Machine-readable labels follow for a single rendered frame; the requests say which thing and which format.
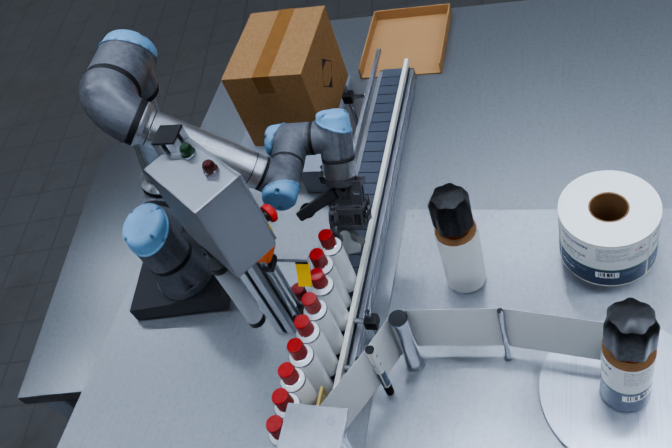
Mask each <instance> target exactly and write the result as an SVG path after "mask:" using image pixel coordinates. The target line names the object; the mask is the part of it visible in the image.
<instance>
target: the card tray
mask: <svg viewBox="0 0 672 448"><path fill-rule="evenodd" d="M451 15H452V12H451V6H450V3H447V4H438V5H428V6H419V7H409V8H400V9H390V10H381V11H374V14H373V17H372V21H371V25H370V28H369V32H368V36H367V39H366V43H365V46H364V50H363V54H362V57H361V61H360V65H359V68H358V71H359V74H360V77H361V79H367V78H369V77H370V73H371V70H372V66H373V62H374V58H375V54H376V50H377V48H381V56H380V60H379V64H378V68H377V72H376V76H375V78H378V74H379V72H380V70H384V69H397V68H403V64H404V59H408V60H409V68H414V70H415V74H416V75H424V74H438V73H442V69H443V63H444V57H445V51H446V45H447V39H448V33H449V27H450V21H451Z"/></svg>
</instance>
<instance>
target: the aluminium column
mask: <svg viewBox="0 0 672 448"><path fill-rule="evenodd" d="M189 138H190V137H189V135H188V134H187V132H186V130H185V129H184V127H183V125H182V124H176V125H160V126H159V128H158V130H157V132H156V134H155V136H154V138H153V140H152V142H151V145H152V147H153V148H154V150H155V151H156V153H157V154H158V155H159V156H161V155H162V154H164V153H166V152H167V150H169V151H170V153H179V152H180V151H179V149H180V145H181V142H184V141H185V140H186V139H189ZM262 265H263V263H257V262H256V263H255V264H254V265H253V266H252V267H251V268H250V269H249V270H247V271H246V272H245V273H244V274H243V275H242V276H241V279H242V280H243V282H244V283H245V285H246V286H247V288H248V289H249V291H250V292H251V294H252V295H253V297H254V298H255V300H256V301H257V303H258V304H259V306H260V307H261V309H262V310H263V312H264V313H265V315H266V316H267V318H268V319H269V320H270V322H271V323H272V325H273V326H274V328H275V329H276V331H277V333H278V334H291V335H295V334H296V330H297V329H296V328H295V326H294V318H293V316H294V313H293V312H292V310H291V308H290V307H289V305H288V303H287V302H286V300H285V299H284V297H283V295H282V294H281V292H280V290H279V289H278V287H277V285H276V284H275V282H274V281H273V279H272V277H271V276H270V274H269V272H264V271H263V269H262Z"/></svg>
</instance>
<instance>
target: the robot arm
mask: <svg viewBox="0 0 672 448"><path fill-rule="evenodd" d="M157 58H158V52H157V49H156V47H155V46H154V44H153V43H152V42H151V41H150V40H149V39H148V38H147V37H145V36H142V35H141V34H140V33H137V32H135V31H131V30H125V29H120V30H114V31H112V32H110V33H108V34H107V35H106V36H105V37H104V39H103V41H101V42H100V43H99V45H98V49H97V51H96V53H95V55H94V57H93V59H92V61H91V63H90V65H89V67H88V68H87V70H86V72H85V74H84V75H83V77H82V79H81V81H80V84H79V99H80V103H81V105H82V107H83V109H84V111H85V113H86V115H87V116H88V117H89V119H90V120H91V121H92V122H93V123H94V124H95V125H96V126H97V127H98V128H100V129H101V130H102V131H103V132H105V133H106V134H108V135H109V136H111V137H112V138H114V139H116V140H118V141H120V142H122V143H125V144H128V145H130V146H132V147H133V150H134V152H135V155H136V157H137V160H138V162H139V165H140V168H141V170H142V173H141V175H140V185H141V187H142V190H143V192H144V201H143V203H142V205H140V206H138V207H136V208H135V209H134V210H133V213H132V214H131V213H130V214H129V215H128V216H127V218H126V220H125V222H124V225H123V230H122V234H123V238H124V241H125V242H126V244H127V245H128V247H129V249H130V250H131V251H132V252H133V253H134V254H135V255H137V256H138V257H139V258H140V259H141V261H142V262H143V263H144V264H145V265H146V266H147V267H148V268H149V269H150V270H151V271H152V272H153V273H154V276H155V278H156V280H157V285H158V287H159V289H160V291H161V292H162V293H163V294H164V295H165V296H166V297H167V298H168V299H170V300H174V301H181V300H186V299H188V298H191V297H193V296H195V295H196V294H198V293H199V292H200V291H201V290H202V289H203V288H204V287H205V286H206V285H207V284H208V282H209V281H210V279H211V277H212V272H211V271H210V270H209V268H208V262H209V260H210V259H211V257H210V256H209V255H208V254H207V252H205V251H204V250H203V249H201V248H199V247H197V246H195V245H193V244H191V243H189V241H188V240H187V239H186V238H185V236H184V235H183V230H184V227H183V225H182V224H181V223H180V221H179V220H178V218H177V217H176V216H175V214H174V213H173V211H172V210H171V209H170V207H169V206H168V204H167V203H166V202H165V200H164V199H163V197H162V196H161V195H160V193H159V192H158V190H157V189H156V188H155V186H154V185H153V183H152V182H151V181H150V179H149V178H148V176H147V175H146V174H145V172H144V169H145V168H146V167H147V166H148V165H149V164H151V163H152V162H153V161H154V160H156V159H157V158H158V157H159V155H158V154H157V153H156V151H155V150H154V148H153V147H152V145H151V142H152V140H153V138H154V136H155V134H156V132H157V130H158V128H159V126H160V125H176V124H182V125H183V127H184V129H185V130H186V132H187V134H188V135H189V137H190V138H192V139H193V140H195V141H196V142H197V143H198V144H200V145H201V146H203V147H204V148H205V149H207V150H208V151H209V152H211V153H212V154H214V155H215V156H216V157H218V158H219V159H220V160H222V161H223V162H225V163H226V164H227V165H229V166H230V167H231V168H233V169H234V170H236V171H237V172H238V173H240V174H241V175H242V177H243V179H244V181H245V182H246V184H247V186H248V187H250V188H252V189H255V190H257V191H260V192H261V194H262V201H263V203H264V204H270V205H271V206H272V207H273V208H274V209H275V210H278V211H284V210H288V209H290V208H292V207H293V206H294V205H295V204H296V201H297V197H298V194H299V192H300V189H301V186H300V184H301V179H302V174H303V169H304V164H305V159H306V156H308V155H317V154H321V159H322V167H323V174H324V178H325V181H326V186H327V187H329V188H330V189H328V190H327V191H325V192H324V193H323V194H321V195H320V196H318V197H317V198H315V199H314V200H312V201H311V202H309V203H304V204H303V205H302V206H301V207H300V210H299V211H298V212H297V213H296V215H297V217H298V218H299V219H300V221H304V220H305V219H308V218H312V217H313V216H314V215H315V213H316V212H317V211H319V210H320V209H322V208H324V207H325V206H327V205H328V204H329V205H328V206H329V212H328V217H329V225H330V230H331V231H332V232H333V235H334V237H337V238H339V239H340V240H341V242H342V245H343V247H344V249H345V251H346V254H347V256H348V258H349V254H352V253H356V252H359V251H361V246H363V245H364V244H365V242H366V241H365V238H364V237H362V236H360V235H358V234H357V233H356V231H355V230H364V228H365V227H366V225H367V224H368V222H369V221H370V219H372V214H371V205H370V198H369V196H368V195H367V194H364V185H363V184H364V183H365V176H356V174H357V169H356V161H355V153H354V145H353V137H352V127H351V123H350V118H349V113H348V112H347V111H346V110H344V109H339V108H335V109H328V110H323V111H320V112H318V113H317V114H316V119H315V121H311V122H297V123H281V124H276V125H270V126H269V127H268V128H267V129H266V131H265V135H264V136H265V140H264V144H265V149H266V152H267V154H268V155H269V156H270V157H271V158H270V157H268V156H265V155H263V154H260V153H258V152H256V151H253V150H251V149H248V148H246V147H244V146H241V145H239V144H236V143H234V142H232V141H229V140H227V139H224V138H222V137H220V136H217V135H215V134H212V133H210V132H208V131H205V130H203V129H200V128H198V127H196V126H193V125H191V124H188V123H186V122H184V121H181V120H179V119H177V118H174V117H172V116H169V115H167V114H165V113H162V112H160V110H159V107H158V104H157V101H156V98H157V96H158V94H159V84H158V81H157V78H156V75H155V72H154V66H155V65H156V63H157V60H158V59H157ZM365 195H367V196H368V198H365Z"/></svg>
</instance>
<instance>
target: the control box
mask: <svg viewBox="0 0 672 448"><path fill-rule="evenodd" d="M183 143H189V144H191V145H192V147H194V148H195V150H196V155H195V157H193V158H192V159H190V160H184V159H183V158H182V156H181V153H180V152H179V153H170V151H169V150H167V152H166V153H164V154H162V155H161V156H159V157H158V158H157V159H156V160H154V161H153V162H152V163H151V164H149V165H148V166H147V167H146V168H145V169H144V172H145V174H146V175H147V176H148V178H149V179H150V181H151V182H152V183H153V185H154V186H155V188H156V189H157V190H158V192H159V193H160V195H161V196H162V197H163V199H164V200H165V202H166V203H167V204H168V206H169V207H170V209H171V210H172V211H173V213H174V214H175V216H176V217H177V218H178V220H179V221H180V223H181V224H182V225H183V227H184V228H185V230H186V231H187V232H188V234H189V235H190V236H191V237H192V238H194V239H195V240H196V241H197V242H198V243H199V244H200V245H201V246H203V247H204V248H205V249H206V250H207V251H208V252H209V253H210V254H211V255H213V256H214V257H215V258H216V259H217V260H218V261H219V262H220V263H222V264H223V265H224V266H225V267H226V268H227V269H228V270H229V271H230V272H232V273H233V274H234V275H235V276H236V277H238V278H239V277H241V276H242V275H243V274H244V273H245V272H246V271H247V270H249V269H250V268H251V267H252V266H253V265H254V264H255V263H256V262H257V261H259V260H260V259H261V258H262V257H263V256H264V255H265V254H266V253H267V252H268V251H270V250H271V249H272V248H273V247H274V246H275V245H276V242H275V240H276V239H277V238H276V236H275V234H274V233H273V229H272V227H271V225H270V224H269V223H268V221H267V220H266V218H265V216H264V215H263V213H262V211H261V209H260V207H259V206H258V204H257V202H256V200H255V199H254V197H253V195H252V193H251V191H250V190H249V188H248V186H247V184H246V182H245V181H244V179H243V177H242V175H241V174H240V173H238V172H237V171H236V170H234V169H233V168H231V167H230V166H229V165H227V164H226V163H225V162H223V161H222V160H220V159H219V158H218V157H216V156H215V155H214V154H212V153H211V152H209V151H208V150H207V149H205V148H204V147H203V146H201V145H200V144H198V143H197V142H196V141H195V140H193V139H192V138H189V139H186V140H185V141H184V142H181V144H183ZM207 159H210V160H213V161H214V163H215V164H217V165H218V167H219V172H218V173H217V174H216V175H215V176H213V177H206V176H205V175H204V173H203V169H202V163H203V161H205V160H207Z"/></svg>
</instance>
